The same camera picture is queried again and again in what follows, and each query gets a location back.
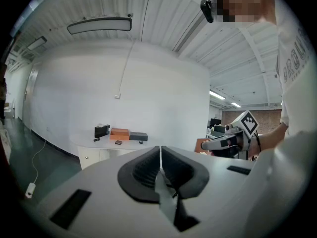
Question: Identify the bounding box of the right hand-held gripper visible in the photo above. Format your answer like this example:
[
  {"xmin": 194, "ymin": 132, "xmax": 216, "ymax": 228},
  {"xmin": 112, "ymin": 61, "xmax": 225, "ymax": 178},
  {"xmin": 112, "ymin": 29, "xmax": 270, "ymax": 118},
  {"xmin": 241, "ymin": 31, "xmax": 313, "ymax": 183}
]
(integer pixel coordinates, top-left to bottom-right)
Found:
[{"xmin": 200, "ymin": 110, "xmax": 260, "ymax": 159}]

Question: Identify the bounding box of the person's right forearm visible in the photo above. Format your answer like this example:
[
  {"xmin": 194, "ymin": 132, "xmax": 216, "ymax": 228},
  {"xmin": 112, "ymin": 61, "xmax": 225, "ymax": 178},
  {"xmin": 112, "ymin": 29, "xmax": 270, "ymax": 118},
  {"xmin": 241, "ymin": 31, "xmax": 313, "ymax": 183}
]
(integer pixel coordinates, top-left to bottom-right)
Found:
[{"xmin": 249, "ymin": 122, "xmax": 289, "ymax": 159}]

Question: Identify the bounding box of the white wall cable conduit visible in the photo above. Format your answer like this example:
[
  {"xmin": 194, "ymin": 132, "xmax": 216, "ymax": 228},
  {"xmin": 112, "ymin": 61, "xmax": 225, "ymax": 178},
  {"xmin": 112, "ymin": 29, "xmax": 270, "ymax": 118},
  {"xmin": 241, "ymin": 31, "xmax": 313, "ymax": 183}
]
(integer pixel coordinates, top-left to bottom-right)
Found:
[{"xmin": 118, "ymin": 39, "xmax": 136, "ymax": 95}]

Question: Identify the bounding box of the orange box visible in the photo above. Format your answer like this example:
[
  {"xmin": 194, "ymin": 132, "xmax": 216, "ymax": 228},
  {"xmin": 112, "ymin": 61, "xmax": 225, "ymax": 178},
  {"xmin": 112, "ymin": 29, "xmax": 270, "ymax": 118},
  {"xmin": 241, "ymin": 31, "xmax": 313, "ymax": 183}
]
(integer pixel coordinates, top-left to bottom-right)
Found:
[{"xmin": 109, "ymin": 127, "xmax": 130, "ymax": 141}]

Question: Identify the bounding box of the white floor cable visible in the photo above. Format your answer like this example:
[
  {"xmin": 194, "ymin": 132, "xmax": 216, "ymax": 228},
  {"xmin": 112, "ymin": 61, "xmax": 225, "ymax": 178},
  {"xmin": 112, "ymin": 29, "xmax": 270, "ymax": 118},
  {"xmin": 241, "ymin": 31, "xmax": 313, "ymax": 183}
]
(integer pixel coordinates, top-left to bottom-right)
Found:
[{"xmin": 31, "ymin": 139, "xmax": 48, "ymax": 184}]

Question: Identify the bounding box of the person's head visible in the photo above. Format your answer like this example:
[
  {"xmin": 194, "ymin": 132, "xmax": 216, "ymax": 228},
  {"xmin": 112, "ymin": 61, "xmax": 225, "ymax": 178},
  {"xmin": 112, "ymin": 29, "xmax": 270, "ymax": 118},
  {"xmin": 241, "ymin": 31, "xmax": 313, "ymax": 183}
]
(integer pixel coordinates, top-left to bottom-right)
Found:
[{"xmin": 212, "ymin": 0, "xmax": 277, "ymax": 24}]

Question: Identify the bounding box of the long fluorescent tube light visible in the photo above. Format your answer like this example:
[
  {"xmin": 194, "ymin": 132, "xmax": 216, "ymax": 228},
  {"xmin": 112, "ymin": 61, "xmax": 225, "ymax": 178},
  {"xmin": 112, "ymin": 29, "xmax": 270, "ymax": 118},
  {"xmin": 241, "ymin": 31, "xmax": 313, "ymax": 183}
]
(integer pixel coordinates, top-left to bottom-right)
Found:
[{"xmin": 209, "ymin": 90, "xmax": 226, "ymax": 100}]

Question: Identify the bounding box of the dark grey flat case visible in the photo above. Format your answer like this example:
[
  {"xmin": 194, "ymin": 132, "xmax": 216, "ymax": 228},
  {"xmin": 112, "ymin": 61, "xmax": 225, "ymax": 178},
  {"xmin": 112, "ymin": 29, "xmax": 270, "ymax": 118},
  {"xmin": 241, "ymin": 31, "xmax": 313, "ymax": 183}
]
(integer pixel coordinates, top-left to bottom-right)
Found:
[{"xmin": 129, "ymin": 131, "xmax": 149, "ymax": 142}]

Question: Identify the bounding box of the small oblong ceiling light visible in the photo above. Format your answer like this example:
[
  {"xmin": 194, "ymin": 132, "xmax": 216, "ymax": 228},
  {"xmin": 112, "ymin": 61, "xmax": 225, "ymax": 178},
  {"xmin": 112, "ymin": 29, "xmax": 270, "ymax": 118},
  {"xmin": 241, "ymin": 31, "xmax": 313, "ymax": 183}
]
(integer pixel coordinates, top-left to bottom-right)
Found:
[{"xmin": 26, "ymin": 36, "xmax": 48, "ymax": 51}]

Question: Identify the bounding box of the person's white printed t-shirt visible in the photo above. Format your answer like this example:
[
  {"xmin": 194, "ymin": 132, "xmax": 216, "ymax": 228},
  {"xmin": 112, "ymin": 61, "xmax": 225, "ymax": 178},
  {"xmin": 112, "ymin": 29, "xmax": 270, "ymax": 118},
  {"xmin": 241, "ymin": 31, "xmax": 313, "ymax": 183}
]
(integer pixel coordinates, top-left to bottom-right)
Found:
[{"xmin": 273, "ymin": 0, "xmax": 317, "ymax": 139}]

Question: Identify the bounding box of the white power adapter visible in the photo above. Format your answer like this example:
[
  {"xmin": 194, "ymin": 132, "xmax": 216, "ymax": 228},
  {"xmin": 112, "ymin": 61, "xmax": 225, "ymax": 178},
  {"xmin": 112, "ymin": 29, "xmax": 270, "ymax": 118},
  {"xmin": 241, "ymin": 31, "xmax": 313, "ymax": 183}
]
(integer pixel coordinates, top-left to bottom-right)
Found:
[{"xmin": 24, "ymin": 182, "xmax": 36, "ymax": 199}]

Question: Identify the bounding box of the large oblong ceiling light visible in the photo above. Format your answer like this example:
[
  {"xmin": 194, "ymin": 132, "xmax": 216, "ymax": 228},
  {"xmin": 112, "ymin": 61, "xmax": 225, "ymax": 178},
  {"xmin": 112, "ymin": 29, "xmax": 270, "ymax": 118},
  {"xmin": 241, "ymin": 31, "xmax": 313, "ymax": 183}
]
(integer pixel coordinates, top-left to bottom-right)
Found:
[{"xmin": 66, "ymin": 16, "xmax": 133, "ymax": 35}]

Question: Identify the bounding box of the brown wooden desk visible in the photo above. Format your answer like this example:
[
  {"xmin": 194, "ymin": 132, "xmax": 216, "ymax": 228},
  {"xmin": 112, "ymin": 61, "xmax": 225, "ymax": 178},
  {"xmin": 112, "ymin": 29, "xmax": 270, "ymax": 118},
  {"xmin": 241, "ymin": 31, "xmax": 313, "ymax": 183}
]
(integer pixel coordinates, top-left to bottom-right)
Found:
[{"xmin": 194, "ymin": 138, "xmax": 214, "ymax": 154}]

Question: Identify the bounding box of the white door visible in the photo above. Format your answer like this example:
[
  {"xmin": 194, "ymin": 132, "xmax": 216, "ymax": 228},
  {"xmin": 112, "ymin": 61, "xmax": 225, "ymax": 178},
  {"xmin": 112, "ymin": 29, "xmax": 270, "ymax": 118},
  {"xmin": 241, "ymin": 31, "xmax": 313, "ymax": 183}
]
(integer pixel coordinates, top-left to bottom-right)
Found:
[{"xmin": 22, "ymin": 67, "xmax": 40, "ymax": 125}]

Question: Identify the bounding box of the white table with cabinet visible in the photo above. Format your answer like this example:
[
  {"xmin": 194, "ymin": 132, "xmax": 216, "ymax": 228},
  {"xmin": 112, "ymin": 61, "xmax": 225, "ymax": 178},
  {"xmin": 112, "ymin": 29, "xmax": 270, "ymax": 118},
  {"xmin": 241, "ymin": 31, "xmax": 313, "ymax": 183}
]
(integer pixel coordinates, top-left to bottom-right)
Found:
[{"xmin": 69, "ymin": 130, "xmax": 160, "ymax": 171}]

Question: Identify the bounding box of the black head-worn camera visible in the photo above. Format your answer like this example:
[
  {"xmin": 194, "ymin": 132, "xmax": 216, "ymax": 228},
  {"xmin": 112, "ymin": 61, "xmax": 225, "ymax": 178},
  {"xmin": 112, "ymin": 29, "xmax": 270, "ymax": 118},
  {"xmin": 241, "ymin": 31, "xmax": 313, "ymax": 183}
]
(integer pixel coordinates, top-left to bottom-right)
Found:
[{"xmin": 200, "ymin": 0, "xmax": 214, "ymax": 24}]

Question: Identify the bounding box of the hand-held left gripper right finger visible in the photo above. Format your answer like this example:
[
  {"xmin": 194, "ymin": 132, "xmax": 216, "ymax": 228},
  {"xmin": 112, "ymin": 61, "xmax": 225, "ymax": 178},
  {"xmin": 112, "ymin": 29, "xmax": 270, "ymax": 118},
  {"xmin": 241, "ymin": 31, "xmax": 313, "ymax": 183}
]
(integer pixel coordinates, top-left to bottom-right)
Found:
[{"xmin": 161, "ymin": 145, "xmax": 210, "ymax": 199}]

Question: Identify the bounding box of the black tissue box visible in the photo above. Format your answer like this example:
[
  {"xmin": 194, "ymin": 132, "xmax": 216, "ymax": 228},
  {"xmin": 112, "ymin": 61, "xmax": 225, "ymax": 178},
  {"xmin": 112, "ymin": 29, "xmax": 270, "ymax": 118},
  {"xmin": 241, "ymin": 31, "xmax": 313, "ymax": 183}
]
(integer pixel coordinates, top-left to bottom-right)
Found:
[{"xmin": 94, "ymin": 123, "xmax": 111, "ymax": 139}]

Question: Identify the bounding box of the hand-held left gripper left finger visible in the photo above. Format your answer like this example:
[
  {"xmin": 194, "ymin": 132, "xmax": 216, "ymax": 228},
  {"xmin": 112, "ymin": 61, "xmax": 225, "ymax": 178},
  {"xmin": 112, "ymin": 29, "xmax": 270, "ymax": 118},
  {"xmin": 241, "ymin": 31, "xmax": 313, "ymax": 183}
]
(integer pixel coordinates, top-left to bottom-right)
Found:
[{"xmin": 117, "ymin": 145, "xmax": 161, "ymax": 203}]

